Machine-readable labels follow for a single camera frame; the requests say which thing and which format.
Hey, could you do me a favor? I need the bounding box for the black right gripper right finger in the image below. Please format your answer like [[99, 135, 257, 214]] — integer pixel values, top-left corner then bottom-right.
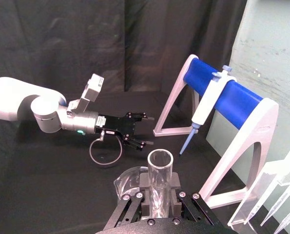
[[170, 172, 217, 226]]

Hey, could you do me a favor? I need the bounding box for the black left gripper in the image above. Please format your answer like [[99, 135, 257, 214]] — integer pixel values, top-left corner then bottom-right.
[[95, 111, 155, 151]]

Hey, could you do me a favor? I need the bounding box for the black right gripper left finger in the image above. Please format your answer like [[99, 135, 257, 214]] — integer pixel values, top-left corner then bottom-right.
[[102, 173, 152, 230]]

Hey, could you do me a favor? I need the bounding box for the clear glass tube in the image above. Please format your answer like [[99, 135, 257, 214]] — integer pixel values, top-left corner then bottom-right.
[[147, 149, 174, 219]]

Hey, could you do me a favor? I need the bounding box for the clear glass beaker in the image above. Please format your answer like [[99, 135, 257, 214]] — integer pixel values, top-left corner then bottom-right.
[[113, 165, 150, 203]]

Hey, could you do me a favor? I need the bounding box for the white pipette with blue tip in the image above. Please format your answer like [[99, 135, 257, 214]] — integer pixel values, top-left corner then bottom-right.
[[179, 64, 233, 156]]

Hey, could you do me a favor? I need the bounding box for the clear plastic pipette tip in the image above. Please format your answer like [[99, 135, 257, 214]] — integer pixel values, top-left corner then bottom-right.
[[273, 201, 290, 234], [246, 185, 290, 221], [260, 187, 290, 228]]

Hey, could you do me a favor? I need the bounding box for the clear acrylic rack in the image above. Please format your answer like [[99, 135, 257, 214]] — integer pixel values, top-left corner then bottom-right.
[[228, 147, 290, 234]]

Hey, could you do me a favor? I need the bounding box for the black table cloth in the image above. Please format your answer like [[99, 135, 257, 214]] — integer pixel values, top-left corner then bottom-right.
[[0, 90, 282, 234]]

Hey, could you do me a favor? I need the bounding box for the white stand with blue bar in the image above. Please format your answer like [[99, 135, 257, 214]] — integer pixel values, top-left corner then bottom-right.
[[153, 54, 280, 210]]

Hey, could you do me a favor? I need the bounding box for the black backdrop curtain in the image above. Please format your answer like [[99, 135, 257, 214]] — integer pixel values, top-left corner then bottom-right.
[[0, 0, 248, 122]]

